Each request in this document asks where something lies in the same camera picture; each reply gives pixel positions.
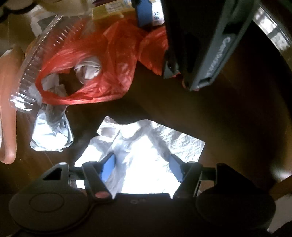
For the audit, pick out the white tissue paper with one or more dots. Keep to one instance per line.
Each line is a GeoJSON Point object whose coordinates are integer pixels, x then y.
{"type": "Point", "coordinates": [141, 150]}

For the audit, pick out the blue box with white label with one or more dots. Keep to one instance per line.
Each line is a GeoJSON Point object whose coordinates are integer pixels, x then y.
{"type": "Point", "coordinates": [144, 14]}

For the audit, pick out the pink plastic object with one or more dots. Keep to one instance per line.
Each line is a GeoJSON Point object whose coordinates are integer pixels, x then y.
{"type": "Point", "coordinates": [9, 109]}

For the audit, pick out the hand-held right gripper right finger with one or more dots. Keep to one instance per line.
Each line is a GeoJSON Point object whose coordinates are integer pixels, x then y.
{"type": "Point", "coordinates": [175, 167]}

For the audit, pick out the yellow cardboard box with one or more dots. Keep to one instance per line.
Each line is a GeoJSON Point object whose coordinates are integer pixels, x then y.
{"type": "Point", "coordinates": [109, 10]}

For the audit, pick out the shiny metal bar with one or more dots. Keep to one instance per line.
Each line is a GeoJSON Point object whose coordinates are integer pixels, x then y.
{"type": "Point", "coordinates": [271, 32]}

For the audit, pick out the red plastic bag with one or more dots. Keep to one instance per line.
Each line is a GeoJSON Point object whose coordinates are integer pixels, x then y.
{"type": "Point", "coordinates": [109, 57]}

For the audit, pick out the clear plastic container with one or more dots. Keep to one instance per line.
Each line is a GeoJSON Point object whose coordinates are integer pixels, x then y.
{"type": "Point", "coordinates": [34, 59]}

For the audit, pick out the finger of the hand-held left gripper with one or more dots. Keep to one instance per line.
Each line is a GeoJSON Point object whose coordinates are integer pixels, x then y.
{"type": "Point", "coordinates": [168, 69]}

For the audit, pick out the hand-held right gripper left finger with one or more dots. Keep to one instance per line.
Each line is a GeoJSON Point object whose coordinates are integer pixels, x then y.
{"type": "Point", "coordinates": [109, 167]}

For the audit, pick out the crumpled white tissue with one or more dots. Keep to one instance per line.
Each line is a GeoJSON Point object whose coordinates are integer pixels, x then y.
{"type": "Point", "coordinates": [87, 69]}
{"type": "Point", "coordinates": [52, 83]}

